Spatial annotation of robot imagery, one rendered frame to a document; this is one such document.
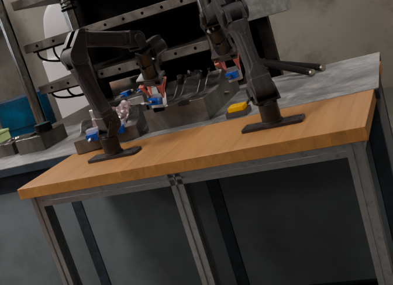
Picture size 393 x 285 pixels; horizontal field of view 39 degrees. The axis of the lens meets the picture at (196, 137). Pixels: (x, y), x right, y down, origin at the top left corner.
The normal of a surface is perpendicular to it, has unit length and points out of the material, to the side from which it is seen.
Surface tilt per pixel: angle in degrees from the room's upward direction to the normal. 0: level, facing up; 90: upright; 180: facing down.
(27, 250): 90
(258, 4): 90
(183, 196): 90
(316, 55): 90
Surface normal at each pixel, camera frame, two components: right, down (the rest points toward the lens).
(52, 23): -0.34, 0.31
